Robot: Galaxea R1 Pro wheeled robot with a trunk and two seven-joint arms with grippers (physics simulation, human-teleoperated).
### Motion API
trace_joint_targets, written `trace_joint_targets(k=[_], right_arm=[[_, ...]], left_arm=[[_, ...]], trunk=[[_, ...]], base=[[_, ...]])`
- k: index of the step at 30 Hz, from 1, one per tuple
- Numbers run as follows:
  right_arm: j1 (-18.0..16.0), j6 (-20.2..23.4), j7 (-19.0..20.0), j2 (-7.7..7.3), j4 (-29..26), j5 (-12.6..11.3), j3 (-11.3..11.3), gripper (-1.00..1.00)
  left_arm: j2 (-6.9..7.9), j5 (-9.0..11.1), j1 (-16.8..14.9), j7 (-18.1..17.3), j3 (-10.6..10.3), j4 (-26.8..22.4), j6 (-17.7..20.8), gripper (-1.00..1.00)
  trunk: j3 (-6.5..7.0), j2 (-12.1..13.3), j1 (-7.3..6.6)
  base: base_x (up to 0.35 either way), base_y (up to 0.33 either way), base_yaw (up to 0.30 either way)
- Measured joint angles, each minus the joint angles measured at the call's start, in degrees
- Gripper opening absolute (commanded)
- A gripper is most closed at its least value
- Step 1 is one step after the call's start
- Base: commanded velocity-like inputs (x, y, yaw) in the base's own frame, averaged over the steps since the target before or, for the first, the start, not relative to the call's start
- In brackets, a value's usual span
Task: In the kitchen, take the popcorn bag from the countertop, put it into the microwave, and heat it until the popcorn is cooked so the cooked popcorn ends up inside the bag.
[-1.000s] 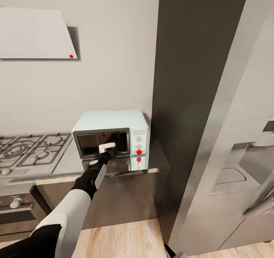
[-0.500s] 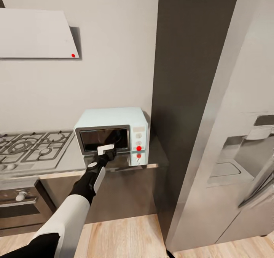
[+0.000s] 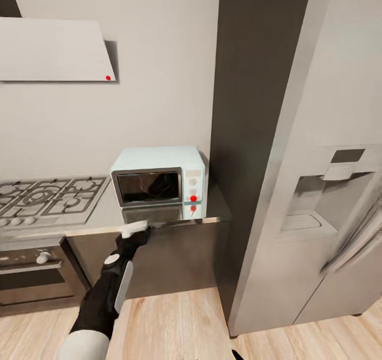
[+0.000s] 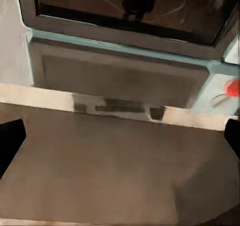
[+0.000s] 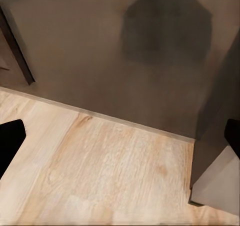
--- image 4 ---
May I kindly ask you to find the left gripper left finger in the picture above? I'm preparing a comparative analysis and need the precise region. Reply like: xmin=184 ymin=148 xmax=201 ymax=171
xmin=0 ymin=119 xmax=26 ymax=178

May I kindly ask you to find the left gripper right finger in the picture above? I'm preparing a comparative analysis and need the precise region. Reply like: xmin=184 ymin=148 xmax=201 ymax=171
xmin=224 ymin=119 xmax=240 ymax=159

